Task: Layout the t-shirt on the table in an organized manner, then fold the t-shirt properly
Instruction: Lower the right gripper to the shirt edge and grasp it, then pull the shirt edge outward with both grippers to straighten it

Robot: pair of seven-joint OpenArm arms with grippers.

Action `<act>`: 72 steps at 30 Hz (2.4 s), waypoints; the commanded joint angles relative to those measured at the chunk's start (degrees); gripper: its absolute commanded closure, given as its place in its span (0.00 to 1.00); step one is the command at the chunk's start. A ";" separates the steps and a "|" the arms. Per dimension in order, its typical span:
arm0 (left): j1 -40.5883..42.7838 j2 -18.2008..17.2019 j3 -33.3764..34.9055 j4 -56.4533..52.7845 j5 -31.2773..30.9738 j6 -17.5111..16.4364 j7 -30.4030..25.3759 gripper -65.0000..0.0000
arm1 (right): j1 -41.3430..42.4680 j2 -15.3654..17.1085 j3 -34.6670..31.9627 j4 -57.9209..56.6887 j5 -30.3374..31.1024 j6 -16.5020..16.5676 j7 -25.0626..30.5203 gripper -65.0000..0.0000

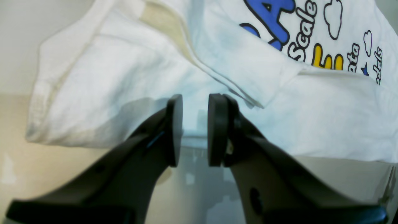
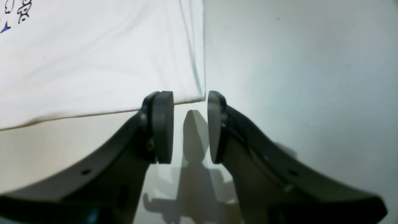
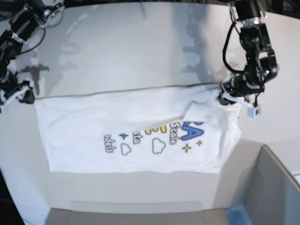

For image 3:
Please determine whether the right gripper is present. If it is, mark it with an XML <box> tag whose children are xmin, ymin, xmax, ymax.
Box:
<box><xmin>0</xmin><ymin>75</ymin><xmax>35</xmax><ymax>114</ymax></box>

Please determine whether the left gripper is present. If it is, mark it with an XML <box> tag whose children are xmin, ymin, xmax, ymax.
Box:
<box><xmin>217</xmin><ymin>75</ymin><xmax>262</xmax><ymax>119</ymax></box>

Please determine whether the white printed t-shirt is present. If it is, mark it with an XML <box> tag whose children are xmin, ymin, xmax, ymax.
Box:
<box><xmin>34</xmin><ymin>86</ymin><xmax>241</xmax><ymax>173</ymax></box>

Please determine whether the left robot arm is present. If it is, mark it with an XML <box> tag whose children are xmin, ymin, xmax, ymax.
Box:
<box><xmin>218</xmin><ymin>0</ymin><xmax>279</xmax><ymax>119</ymax></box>

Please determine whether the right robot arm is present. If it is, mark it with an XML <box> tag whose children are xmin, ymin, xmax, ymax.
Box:
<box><xmin>0</xmin><ymin>2</ymin><xmax>65</xmax><ymax>113</ymax></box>

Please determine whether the grey bin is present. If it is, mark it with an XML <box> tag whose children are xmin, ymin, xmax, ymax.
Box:
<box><xmin>213</xmin><ymin>139</ymin><xmax>300</xmax><ymax>225</ymax></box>

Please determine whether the grey front tray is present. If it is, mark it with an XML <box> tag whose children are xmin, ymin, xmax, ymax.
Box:
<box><xmin>45</xmin><ymin>201</ymin><xmax>229</xmax><ymax>225</ymax></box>

